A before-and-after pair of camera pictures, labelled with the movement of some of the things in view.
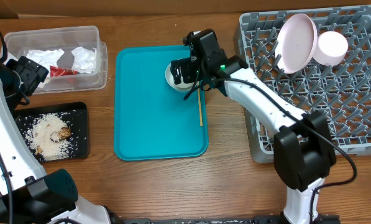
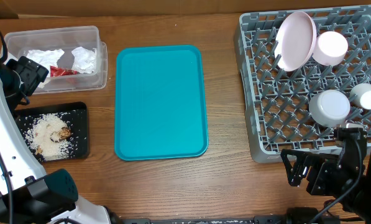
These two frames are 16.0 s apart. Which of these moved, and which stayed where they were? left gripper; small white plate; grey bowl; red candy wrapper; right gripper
Moved: right gripper; grey bowl
Stayed: left gripper; small white plate; red candy wrapper
